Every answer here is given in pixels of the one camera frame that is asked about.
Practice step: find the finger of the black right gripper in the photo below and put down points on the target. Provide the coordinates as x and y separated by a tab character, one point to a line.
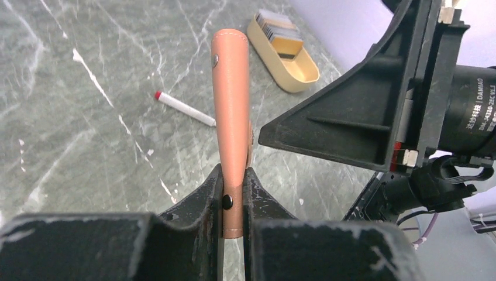
355	119

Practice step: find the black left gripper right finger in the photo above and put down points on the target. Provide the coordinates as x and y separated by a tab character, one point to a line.
278	246

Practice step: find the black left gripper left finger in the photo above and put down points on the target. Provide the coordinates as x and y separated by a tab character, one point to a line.
182	243

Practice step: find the beige oval tray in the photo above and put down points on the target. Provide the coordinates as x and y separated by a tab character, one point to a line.
293	76

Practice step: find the pink leather card holder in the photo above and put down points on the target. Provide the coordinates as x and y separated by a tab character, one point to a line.
231	92

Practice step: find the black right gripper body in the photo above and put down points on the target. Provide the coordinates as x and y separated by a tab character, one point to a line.
460	115

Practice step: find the white pen with red cap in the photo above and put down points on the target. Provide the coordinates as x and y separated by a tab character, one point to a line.
184	108

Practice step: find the stack of credit cards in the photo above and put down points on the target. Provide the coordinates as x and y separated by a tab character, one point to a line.
281	33

